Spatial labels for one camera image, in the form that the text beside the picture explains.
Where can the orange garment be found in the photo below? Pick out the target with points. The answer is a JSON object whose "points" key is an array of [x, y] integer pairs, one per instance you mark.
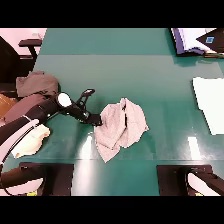
{"points": [[6, 105]]}

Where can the grey-brown garment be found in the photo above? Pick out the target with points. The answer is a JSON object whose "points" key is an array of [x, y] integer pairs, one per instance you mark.
{"points": [[35, 83]]}

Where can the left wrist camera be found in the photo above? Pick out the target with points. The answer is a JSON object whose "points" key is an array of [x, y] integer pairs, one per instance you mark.
{"points": [[84, 94]]}

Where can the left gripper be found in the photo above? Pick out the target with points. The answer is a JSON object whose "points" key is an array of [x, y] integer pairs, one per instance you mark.
{"points": [[85, 116]]}

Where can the cream garment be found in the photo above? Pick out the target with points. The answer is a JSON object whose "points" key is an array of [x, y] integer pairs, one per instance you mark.
{"points": [[31, 141]]}

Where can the black garment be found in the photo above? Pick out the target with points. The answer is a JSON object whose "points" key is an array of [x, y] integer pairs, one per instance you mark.
{"points": [[215, 41]]}

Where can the dark brown garment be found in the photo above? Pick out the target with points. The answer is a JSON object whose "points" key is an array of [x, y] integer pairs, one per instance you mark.
{"points": [[25, 105]]}

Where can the light grey shirt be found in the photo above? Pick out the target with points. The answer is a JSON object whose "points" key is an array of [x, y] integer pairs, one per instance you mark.
{"points": [[116, 130]]}

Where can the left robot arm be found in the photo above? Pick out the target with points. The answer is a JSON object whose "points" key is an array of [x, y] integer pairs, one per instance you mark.
{"points": [[20, 128]]}

